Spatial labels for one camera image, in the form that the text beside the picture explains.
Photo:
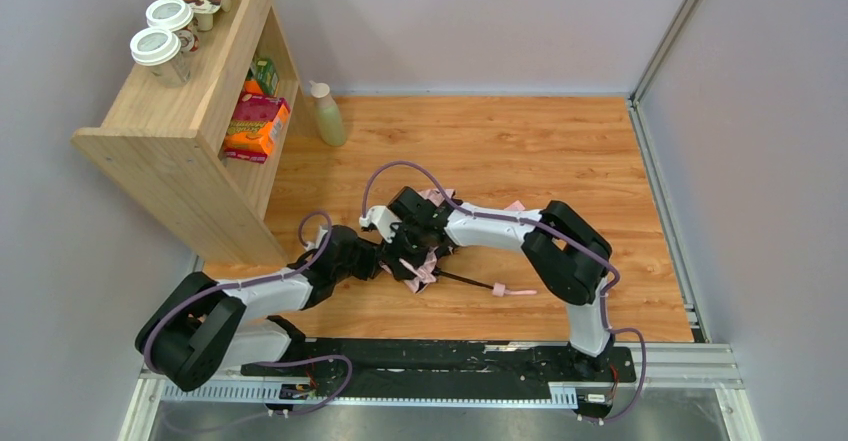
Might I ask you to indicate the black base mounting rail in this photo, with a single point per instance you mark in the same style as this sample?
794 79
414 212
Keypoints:
448 370

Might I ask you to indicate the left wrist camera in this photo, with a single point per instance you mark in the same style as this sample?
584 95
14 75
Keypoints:
322 232

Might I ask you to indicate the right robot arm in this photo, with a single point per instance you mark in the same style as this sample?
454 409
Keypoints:
569 256

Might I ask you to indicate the white lidded jar front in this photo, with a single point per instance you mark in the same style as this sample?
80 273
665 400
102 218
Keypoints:
159 51

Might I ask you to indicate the green carton on shelf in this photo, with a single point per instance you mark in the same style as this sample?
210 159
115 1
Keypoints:
263 78

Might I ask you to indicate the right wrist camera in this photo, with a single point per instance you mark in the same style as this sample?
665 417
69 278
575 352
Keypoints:
381 219

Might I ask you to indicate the pink folding umbrella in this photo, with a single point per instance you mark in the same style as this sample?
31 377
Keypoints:
428 273

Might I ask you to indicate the green squeeze bottle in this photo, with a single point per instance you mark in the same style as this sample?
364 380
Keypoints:
328 116

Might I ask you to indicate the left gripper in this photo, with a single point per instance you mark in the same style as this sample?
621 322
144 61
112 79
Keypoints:
382 256

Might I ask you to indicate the white lidded jar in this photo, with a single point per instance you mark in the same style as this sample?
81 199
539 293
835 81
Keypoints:
177 17
159 51

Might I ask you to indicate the white lidded jar rear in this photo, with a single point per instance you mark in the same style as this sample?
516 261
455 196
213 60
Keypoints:
177 17

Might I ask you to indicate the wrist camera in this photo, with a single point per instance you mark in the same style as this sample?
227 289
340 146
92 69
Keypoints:
381 219
322 232

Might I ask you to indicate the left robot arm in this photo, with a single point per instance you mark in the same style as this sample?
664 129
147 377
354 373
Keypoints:
205 324

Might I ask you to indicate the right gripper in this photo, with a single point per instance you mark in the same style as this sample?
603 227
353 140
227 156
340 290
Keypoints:
408 248

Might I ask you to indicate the wooden shelf unit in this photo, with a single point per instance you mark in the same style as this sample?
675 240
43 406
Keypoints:
161 145

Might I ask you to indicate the orange pink snack box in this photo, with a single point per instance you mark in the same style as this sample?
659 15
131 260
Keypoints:
255 127

